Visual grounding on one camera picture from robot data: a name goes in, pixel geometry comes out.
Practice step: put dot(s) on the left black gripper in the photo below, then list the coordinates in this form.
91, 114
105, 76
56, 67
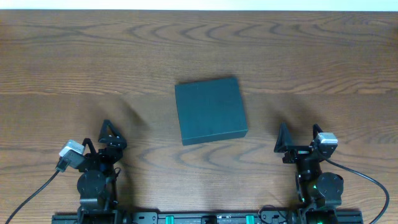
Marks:
104, 151

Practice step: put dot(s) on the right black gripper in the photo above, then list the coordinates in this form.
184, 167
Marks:
297, 152

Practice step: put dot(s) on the dark green box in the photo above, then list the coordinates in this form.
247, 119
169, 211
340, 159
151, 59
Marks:
211, 110

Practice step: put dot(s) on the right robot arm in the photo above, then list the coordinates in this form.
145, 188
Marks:
319, 192

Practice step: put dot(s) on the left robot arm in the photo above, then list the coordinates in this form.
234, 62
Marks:
97, 183

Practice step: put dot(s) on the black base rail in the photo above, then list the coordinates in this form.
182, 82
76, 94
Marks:
269, 215

